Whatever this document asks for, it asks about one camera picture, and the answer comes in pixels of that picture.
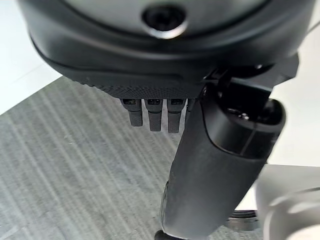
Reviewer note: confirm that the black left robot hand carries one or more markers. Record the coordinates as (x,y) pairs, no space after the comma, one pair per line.
(160,62)

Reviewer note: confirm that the dark robot foot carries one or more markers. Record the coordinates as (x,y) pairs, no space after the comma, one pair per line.
(241,217)

